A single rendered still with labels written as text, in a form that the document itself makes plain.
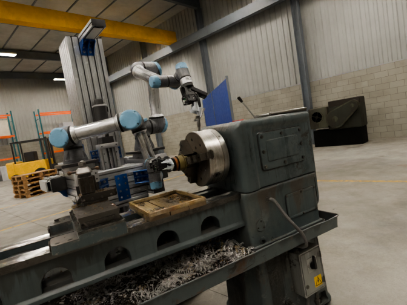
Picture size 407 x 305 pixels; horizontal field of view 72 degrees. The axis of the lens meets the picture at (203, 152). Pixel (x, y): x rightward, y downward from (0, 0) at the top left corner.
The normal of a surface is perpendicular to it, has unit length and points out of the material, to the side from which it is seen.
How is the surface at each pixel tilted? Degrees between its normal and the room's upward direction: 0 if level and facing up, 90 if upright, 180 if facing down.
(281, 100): 90
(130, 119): 89
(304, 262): 88
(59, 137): 91
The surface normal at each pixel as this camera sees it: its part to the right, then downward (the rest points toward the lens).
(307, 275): 0.48, -0.05
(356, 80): -0.68, 0.17
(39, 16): 0.72, -0.06
